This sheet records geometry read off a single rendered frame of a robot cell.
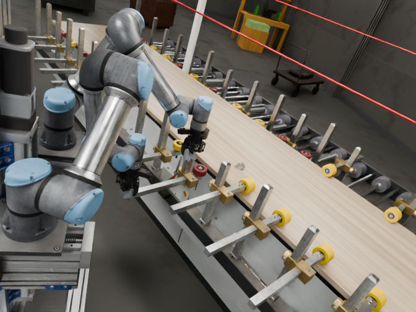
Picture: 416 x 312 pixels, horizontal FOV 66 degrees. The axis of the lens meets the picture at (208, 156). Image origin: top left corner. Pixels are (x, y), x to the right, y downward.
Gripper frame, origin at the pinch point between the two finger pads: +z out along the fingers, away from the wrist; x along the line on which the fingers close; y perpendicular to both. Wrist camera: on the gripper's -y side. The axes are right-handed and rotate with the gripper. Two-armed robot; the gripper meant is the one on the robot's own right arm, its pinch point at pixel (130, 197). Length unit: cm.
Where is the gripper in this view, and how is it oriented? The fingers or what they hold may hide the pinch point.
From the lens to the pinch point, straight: 161.8
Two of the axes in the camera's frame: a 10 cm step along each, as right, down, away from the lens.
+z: -2.7, 8.2, 5.1
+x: 6.2, 5.5, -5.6
